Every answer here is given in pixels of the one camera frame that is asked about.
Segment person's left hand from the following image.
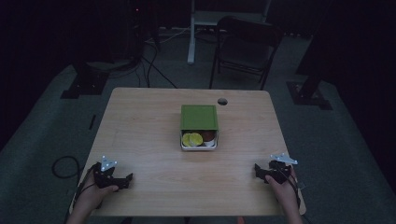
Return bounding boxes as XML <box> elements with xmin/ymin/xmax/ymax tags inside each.
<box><xmin>75</xmin><ymin>172</ymin><xmax>120</xmax><ymax>213</ymax></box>

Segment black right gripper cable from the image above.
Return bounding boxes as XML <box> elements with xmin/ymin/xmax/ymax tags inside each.
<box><xmin>286</xmin><ymin>167</ymin><xmax>303</xmax><ymax>210</ymax></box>

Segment black folding chair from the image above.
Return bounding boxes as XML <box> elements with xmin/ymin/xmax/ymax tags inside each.
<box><xmin>208</xmin><ymin>16</ymin><xmax>285</xmax><ymax>91</ymax></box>

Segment person's right hand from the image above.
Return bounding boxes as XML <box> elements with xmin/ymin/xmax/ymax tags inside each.
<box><xmin>264</xmin><ymin>169</ymin><xmax>301</xmax><ymax>213</ymax></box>

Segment white floor cable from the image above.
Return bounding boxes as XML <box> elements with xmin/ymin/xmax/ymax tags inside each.
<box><xmin>145</xmin><ymin>27</ymin><xmax>191</xmax><ymax>44</ymax></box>

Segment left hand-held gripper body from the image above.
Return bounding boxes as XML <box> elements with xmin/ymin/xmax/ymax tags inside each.
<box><xmin>92</xmin><ymin>155</ymin><xmax>123</xmax><ymax>190</ymax></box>

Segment black stand with flat base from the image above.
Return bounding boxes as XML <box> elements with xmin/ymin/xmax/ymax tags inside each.
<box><xmin>286</xmin><ymin>0</ymin><xmax>333</xmax><ymax>111</ymax></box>
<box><xmin>60</xmin><ymin>60</ymin><xmax>110</xmax><ymax>100</ymax></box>

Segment green box sleeve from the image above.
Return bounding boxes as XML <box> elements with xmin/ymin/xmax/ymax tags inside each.
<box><xmin>179</xmin><ymin>105</ymin><xmax>219</xmax><ymax>132</ymax></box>

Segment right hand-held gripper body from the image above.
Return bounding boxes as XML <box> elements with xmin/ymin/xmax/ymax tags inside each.
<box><xmin>266</xmin><ymin>152</ymin><xmax>299</xmax><ymax>185</ymax></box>

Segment black floor cables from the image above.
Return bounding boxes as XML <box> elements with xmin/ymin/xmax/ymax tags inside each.
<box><xmin>134</xmin><ymin>38</ymin><xmax>179</xmax><ymax>90</ymax></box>

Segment pile of coffee capsules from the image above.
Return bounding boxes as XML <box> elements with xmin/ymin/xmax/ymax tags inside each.
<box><xmin>181</xmin><ymin>130</ymin><xmax>217</xmax><ymax>147</ymax></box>

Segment white box drawer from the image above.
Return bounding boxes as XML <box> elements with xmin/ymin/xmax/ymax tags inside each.
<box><xmin>179</xmin><ymin>129</ymin><xmax>219</xmax><ymax>152</ymax></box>

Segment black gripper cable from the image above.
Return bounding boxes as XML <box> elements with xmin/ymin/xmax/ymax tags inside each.
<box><xmin>73</xmin><ymin>164</ymin><xmax>98</xmax><ymax>210</ymax></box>
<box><xmin>286</xmin><ymin>167</ymin><xmax>303</xmax><ymax>210</ymax></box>

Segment black looped floor cable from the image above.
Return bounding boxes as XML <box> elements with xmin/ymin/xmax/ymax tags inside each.
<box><xmin>51</xmin><ymin>155</ymin><xmax>82</xmax><ymax>180</ymax></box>

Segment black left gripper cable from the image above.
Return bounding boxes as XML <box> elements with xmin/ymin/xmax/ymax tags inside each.
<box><xmin>73</xmin><ymin>164</ymin><xmax>98</xmax><ymax>210</ymax></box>

